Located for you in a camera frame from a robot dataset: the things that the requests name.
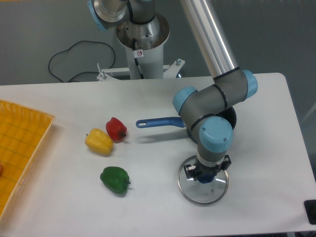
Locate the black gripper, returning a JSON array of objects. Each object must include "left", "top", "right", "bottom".
[{"left": 183, "top": 155, "right": 232, "bottom": 181}]

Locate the glass lid blue knob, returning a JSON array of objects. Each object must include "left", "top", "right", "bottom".
[{"left": 177, "top": 156, "right": 229, "bottom": 205}]

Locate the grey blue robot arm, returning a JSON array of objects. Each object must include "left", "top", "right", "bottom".
[{"left": 88, "top": 0, "right": 258, "bottom": 184}]

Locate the green bell pepper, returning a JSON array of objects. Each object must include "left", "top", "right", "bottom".
[{"left": 100, "top": 166, "right": 130, "bottom": 195}]

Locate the red bell pepper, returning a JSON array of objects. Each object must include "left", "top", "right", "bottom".
[{"left": 105, "top": 117, "right": 127, "bottom": 143}]

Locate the black box at edge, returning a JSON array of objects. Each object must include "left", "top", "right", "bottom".
[{"left": 304, "top": 199, "right": 316, "bottom": 225}]

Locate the yellow bell pepper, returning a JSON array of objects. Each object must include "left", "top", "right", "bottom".
[{"left": 85, "top": 128, "right": 113, "bottom": 156}]

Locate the yellow woven basket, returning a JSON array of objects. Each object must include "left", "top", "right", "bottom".
[{"left": 0, "top": 99, "right": 55, "bottom": 216}]

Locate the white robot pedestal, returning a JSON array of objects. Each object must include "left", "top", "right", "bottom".
[{"left": 97, "top": 13, "right": 185, "bottom": 81}]

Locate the black floor cable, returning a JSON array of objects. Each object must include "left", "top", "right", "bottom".
[{"left": 48, "top": 40, "right": 116, "bottom": 83}]

